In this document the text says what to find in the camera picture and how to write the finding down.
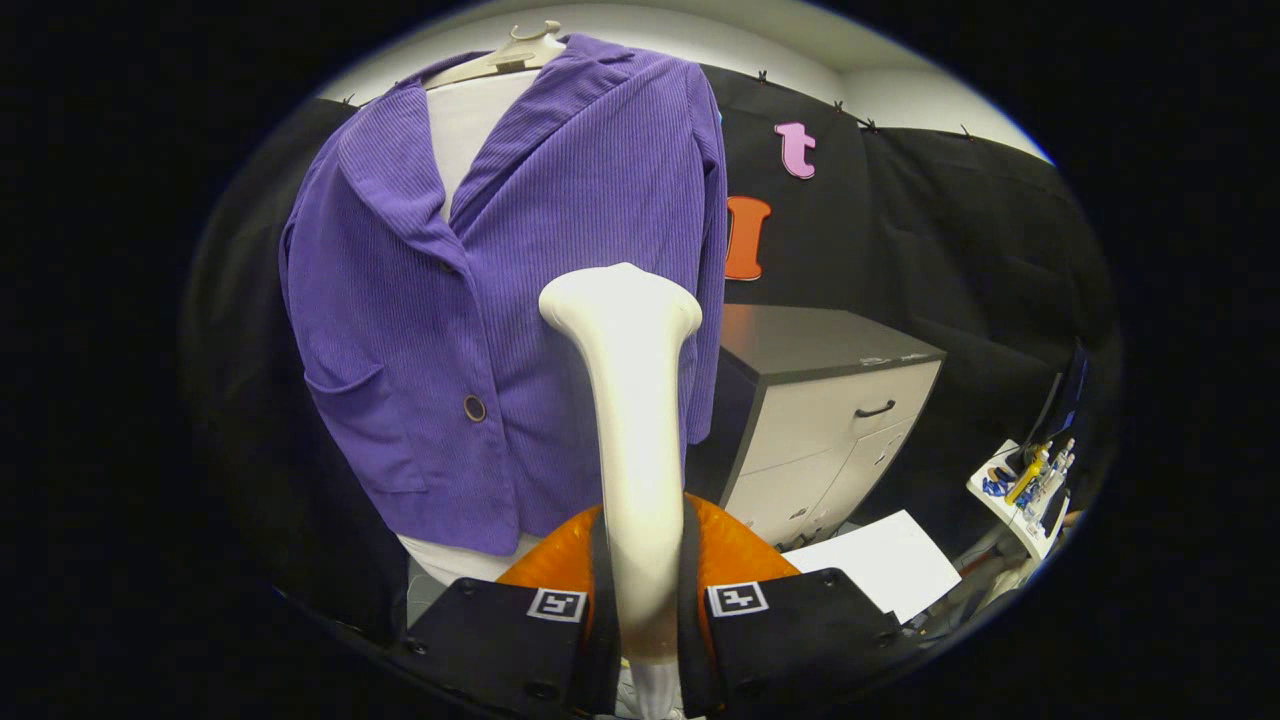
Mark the white paper sheet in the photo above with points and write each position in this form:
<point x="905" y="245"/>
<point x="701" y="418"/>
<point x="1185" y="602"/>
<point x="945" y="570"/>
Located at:
<point x="880" y="565"/>

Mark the white garment stand board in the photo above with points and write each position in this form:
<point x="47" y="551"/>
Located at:
<point x="470" y="130"/>

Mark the dark computer monitor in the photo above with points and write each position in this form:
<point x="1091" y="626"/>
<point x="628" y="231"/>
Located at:
<point x="1065" y="400"/>

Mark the grey drawer cabinet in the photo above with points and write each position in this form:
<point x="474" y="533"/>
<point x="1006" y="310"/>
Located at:
<point x="820" y="420"/>

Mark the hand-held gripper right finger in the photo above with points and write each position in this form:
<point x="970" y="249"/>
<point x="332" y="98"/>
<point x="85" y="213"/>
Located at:
<point x="800" y="640"/>

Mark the cream clothes hanger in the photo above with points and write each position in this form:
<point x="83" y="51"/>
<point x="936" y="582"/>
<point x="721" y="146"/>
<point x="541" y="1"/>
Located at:
<point x="510" y="55"/>

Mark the row of black clips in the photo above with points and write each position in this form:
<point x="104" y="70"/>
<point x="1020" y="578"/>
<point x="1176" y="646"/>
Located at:
<point x="762" y="76"/>

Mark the white cluttered side table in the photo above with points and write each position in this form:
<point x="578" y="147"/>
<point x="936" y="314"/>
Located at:
<point x="1020" y="500"/>

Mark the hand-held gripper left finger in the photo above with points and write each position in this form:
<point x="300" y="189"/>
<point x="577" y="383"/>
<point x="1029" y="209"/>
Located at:
<point x="500" y="640"/>

